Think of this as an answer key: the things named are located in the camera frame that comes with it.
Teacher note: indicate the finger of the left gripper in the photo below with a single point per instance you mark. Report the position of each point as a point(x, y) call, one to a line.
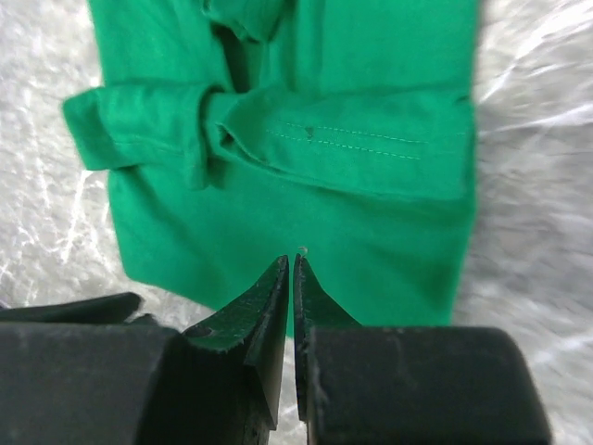
point(119, 308)

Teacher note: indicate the green t-shirt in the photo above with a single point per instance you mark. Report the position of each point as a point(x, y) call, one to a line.
point(235, 132)

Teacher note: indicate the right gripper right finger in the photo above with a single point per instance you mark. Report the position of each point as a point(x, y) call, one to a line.
point(357, 384)

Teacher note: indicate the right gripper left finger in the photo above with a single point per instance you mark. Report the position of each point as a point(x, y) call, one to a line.
point(215, 382)

